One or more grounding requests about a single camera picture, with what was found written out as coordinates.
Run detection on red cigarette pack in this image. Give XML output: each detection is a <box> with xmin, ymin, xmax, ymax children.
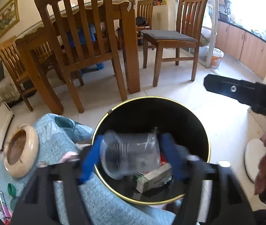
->
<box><xmin>160</xmin><ymin>153</ymin><xmax>167</xmax><ymax>166</ymax></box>

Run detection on clear plastic cup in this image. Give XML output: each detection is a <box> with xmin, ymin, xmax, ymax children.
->
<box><xmin>100</xmin><ymin>130</ymin><xmax>160</xmax><ymax>180</ymax></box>

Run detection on green bottle cap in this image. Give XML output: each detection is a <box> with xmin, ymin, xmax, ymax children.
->
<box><xmin>7</xmin><ymin>183</ymin><xmax>17</xmax><ymax>197</ymax></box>

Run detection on black gold-rimmed trash bin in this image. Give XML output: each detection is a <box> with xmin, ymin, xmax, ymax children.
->
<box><xmin>92</xmin><ymin>96</ymin><xmax>211</xmax><ymax>205</ymax></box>

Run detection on white green box in bin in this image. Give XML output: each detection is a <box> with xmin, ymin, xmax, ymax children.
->
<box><xmin>136</xmin><ymin>163</ymin><xmax>173</xmax><ymax>193</ymax></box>

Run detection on blue butterfly tablecloth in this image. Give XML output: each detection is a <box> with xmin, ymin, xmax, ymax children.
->
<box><xmin>0</xmin><ymin>113</ymin><xmax>175</xmax><ymax>224</ymax></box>

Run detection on wooden kitchen cabinets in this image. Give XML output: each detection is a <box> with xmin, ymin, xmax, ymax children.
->
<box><xmin>215</xmin><ymin>21</ymin><xmax>266</xmax><ymax>79</ymax></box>

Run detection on white plastic bucket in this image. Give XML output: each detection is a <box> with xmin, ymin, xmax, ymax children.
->
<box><xmin>210</xmin><ymin>48</ymin><xmax>224</xmax><ymax>69</ymax></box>

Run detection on beige stone ashtray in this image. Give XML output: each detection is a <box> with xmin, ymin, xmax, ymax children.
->
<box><xmin>3</xmin><ymin>124</ymin><xmax>39</xmax><ymax>178</ymax></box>

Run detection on blue plastic stool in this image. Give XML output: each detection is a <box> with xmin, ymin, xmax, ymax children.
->
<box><xmin>66</xmin><ymin>24</ymin><xmax>105</xmax><ymax>75</ymax></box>

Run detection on cushioned wooden chair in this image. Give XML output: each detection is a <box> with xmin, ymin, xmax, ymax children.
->
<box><xmin>141</xmin><ymin>0</ymin><xmax>208</xmax><ymax>87</ymax></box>

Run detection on dark sofa with lace cover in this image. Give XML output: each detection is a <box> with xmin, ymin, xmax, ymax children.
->
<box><xmin>0</xmin><ymin>62</ymin><xmax>21</xmax><ymax>104</ymax></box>

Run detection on wooden dining table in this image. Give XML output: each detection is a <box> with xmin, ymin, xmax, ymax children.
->
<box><xmin>15</xmin><ymin>0</ymin><xmax>140</xmax><ymax>114</ymax></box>

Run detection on left wooden dining chair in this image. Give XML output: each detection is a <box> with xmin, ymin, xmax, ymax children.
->
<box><xmin>0</xmin><ymin>36</ymin><xmax>53</xmax><ymax>111</ymax></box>

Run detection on wooden dining chair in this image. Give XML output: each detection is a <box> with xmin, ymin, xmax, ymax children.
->
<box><xmin>0</xmin><ymin>36</ymin><xmax>53</xmax><ymax>111</ymax></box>
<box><xmin>34</xmin><ymin>0</ymin><xmax>127</xmax><ymax>113</ymax></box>

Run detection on near wooden dining chair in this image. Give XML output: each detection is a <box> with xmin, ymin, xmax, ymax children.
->
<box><xmin>34</xmin><ymin>0</ymin><xmax>127</xmax><ymax>113</ymax></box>

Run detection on far wooden chair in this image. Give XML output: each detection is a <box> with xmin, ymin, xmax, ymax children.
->
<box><xmin>136</xmin><ymin>0</ymin><xmax>155</xmax><ymax>45</ymax></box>

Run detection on horses painting gold frame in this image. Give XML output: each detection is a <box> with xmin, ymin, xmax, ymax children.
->
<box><xmin>0</xmin><ymin>0</ymin><xmax>20</xmax><ymax>38</ymax></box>

